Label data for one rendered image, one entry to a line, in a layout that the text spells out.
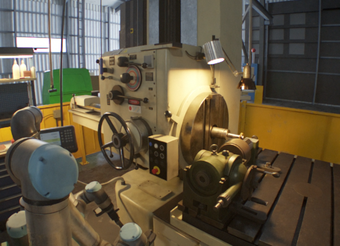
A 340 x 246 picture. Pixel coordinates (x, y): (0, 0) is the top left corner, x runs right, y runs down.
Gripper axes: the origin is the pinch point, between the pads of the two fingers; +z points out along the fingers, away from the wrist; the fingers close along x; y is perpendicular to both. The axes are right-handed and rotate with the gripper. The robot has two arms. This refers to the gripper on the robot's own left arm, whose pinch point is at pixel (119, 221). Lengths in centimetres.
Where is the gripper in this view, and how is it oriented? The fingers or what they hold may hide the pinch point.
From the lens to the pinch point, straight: 146.3
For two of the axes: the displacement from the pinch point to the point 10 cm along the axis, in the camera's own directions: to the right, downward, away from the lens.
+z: 4.0, 8.6, 3.2
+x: -5.1, -0.8, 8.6
